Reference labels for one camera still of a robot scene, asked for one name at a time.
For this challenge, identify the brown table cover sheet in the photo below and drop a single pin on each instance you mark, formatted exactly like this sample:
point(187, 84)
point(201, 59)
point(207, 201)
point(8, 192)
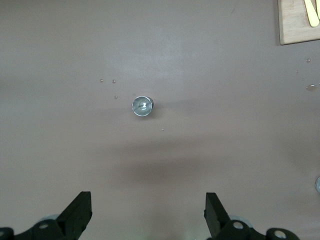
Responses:
point(75, 75)

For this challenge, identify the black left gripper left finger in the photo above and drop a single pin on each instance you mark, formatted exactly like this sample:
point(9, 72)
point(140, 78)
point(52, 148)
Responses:
point(75, 217)

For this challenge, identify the yellow plastic knife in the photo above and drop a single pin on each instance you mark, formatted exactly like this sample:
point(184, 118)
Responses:
point(311, 13)

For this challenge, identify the spilled liquid puddle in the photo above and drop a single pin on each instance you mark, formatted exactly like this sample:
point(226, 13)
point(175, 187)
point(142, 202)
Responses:
point(311, 87)

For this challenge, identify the wooden cutting board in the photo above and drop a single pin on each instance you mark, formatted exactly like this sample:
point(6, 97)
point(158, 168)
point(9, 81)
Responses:
point(292, 22)

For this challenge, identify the green sleeved glass bottle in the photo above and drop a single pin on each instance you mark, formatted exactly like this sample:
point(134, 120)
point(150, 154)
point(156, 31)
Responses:
point(318, 184)

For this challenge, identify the steel jigger measuring cup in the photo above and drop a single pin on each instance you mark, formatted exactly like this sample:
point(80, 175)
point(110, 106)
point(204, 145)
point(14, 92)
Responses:
point(142, 106)

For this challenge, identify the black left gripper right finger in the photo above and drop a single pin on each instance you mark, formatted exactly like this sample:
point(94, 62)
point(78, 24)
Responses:
point(216, 217)

